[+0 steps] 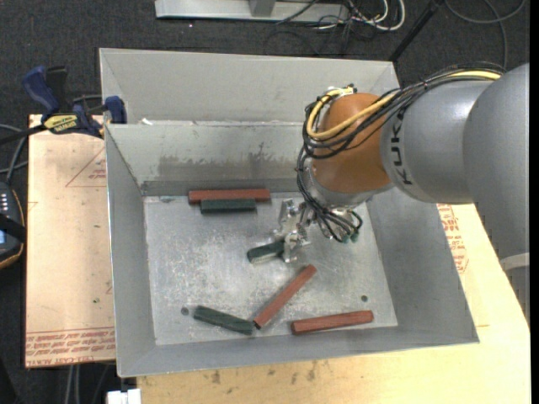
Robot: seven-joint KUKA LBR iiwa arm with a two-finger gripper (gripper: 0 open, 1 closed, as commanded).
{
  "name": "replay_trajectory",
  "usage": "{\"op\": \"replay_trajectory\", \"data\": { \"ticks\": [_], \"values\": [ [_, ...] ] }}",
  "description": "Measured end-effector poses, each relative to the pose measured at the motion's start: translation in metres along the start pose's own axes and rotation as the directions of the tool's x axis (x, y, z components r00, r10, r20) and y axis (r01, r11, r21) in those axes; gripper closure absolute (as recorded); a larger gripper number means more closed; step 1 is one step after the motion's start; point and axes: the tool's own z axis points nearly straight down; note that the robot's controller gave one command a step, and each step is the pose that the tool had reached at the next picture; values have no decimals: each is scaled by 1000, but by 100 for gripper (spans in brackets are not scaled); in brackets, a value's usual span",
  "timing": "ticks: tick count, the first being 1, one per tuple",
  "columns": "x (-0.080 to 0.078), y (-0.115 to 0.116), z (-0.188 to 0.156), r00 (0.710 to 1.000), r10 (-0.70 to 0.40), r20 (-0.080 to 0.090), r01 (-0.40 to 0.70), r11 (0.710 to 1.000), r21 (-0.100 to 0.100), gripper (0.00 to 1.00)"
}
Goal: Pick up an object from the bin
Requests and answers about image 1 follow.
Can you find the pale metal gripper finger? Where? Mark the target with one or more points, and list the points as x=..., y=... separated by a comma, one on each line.
x=281, y=235
x=291, y=254

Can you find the dark green block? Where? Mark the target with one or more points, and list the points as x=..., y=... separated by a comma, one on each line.
x=264, y=253
x=223, y=320
x=227, y=206

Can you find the red-brown flat block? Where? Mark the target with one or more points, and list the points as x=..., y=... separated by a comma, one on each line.
x=229, y=195
x=285, y=296
x=332, y=322

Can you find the grey metal bin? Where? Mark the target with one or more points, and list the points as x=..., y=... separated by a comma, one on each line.
x=202, y=259

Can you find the brown cardboard board red print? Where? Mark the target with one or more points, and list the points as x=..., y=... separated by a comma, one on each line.
x=67, y=234

